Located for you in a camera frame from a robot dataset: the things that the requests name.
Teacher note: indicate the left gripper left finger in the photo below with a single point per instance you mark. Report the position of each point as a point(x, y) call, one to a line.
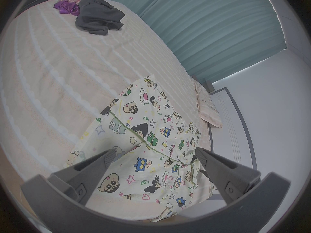
point(87, 173)

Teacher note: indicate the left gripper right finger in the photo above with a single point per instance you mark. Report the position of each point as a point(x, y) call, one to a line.
point(226, 176)

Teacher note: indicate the white printed pyjama top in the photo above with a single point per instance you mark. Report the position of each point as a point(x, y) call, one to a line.
point(145, 159)

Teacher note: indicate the bed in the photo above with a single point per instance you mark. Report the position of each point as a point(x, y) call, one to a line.
point(73, 81)

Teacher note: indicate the pale pink striped pillow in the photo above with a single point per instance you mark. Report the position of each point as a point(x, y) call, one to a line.
point(209, 105)

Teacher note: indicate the grey bedside table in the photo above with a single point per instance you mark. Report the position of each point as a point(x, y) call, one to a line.
point(209, 86)

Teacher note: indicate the black shirt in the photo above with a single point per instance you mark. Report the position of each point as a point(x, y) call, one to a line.
point(97, 18)

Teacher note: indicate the purple garment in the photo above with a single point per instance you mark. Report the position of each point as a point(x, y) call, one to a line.
point(65, 7)

